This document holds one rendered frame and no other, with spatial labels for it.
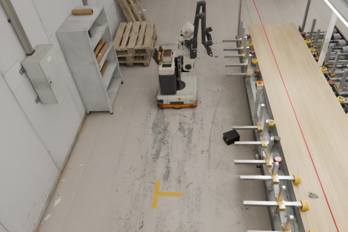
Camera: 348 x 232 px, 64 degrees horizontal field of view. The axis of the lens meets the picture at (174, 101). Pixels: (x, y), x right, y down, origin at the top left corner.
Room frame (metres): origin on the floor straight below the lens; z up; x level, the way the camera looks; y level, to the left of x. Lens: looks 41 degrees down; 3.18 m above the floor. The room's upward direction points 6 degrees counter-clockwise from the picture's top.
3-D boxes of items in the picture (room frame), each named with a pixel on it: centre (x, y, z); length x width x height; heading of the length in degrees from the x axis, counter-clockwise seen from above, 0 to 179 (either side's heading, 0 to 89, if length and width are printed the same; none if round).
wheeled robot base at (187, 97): (3.77, -0.09, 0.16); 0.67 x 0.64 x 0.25; 82
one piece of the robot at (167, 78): (3.79, 0.00, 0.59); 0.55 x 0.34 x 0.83; 172
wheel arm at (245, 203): (1.15, -0.74, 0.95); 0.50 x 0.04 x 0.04; 82
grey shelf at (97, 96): (4.01, 1.22, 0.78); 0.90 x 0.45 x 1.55; 172
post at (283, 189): (1.18, -0.80, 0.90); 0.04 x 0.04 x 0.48; 82
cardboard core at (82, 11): (4.12, 1.21, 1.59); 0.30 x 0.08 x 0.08; 82
